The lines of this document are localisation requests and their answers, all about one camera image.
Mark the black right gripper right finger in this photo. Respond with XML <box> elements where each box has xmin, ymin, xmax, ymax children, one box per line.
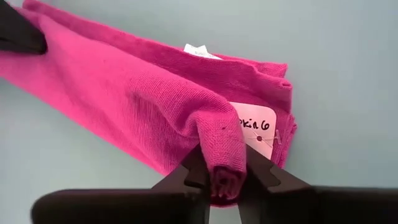
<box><xmin>237</xmin><ymin>145</ymin><xmax>398</xmax><ymax>224</ymax></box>

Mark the white handwritten paper tag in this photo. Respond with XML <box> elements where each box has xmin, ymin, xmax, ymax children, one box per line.
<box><xmin>229</xmin><ymin>101</ymin><xmax>278</xmax><ymax>161</ymax></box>

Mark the green table mat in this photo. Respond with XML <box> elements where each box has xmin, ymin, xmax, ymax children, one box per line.
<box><xmin>0</xmin><ymin>0</ymin><xmax>398</xmax><ymax>224</ymax></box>

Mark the pink cloth towel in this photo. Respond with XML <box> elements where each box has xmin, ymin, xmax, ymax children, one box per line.
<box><xmin>0</xmin><ymin>0</ymin><xmax>298</xmax><ymax>208</ymax></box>

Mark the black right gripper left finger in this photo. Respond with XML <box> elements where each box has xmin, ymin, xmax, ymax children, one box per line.
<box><xmin>30</xmin><ymin>144</ymin><xmax>213</xmax><ymax>224</ymax></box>

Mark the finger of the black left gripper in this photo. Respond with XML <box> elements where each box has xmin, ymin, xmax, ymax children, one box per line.
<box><xmin>0</xmin><ymin>0</ymin><xmax>49</xmax><ymax>55</ymax></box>

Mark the white sewn care label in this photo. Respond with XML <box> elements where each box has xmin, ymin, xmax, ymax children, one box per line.
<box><xmin>183</xmin><ymin>43</ymin><xmax>223</xmax><ymax>61</ymax></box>

